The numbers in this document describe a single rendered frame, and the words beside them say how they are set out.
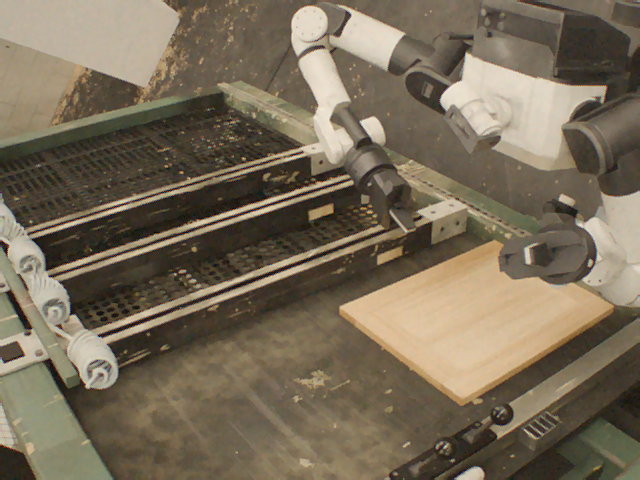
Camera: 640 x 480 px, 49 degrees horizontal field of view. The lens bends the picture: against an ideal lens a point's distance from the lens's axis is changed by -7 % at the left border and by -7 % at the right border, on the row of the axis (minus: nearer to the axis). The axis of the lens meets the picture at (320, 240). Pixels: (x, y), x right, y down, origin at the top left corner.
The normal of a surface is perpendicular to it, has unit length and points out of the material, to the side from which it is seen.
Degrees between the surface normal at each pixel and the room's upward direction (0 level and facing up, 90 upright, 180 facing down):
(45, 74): 90
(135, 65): 90
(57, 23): 90
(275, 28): 0
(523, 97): 23
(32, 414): 60
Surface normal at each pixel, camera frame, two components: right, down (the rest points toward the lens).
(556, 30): -0.81, 0.18
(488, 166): -0.71, -0.18
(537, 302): -0.01, -0.87
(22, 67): 0.51, 0.52
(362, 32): -0.26, -0.02
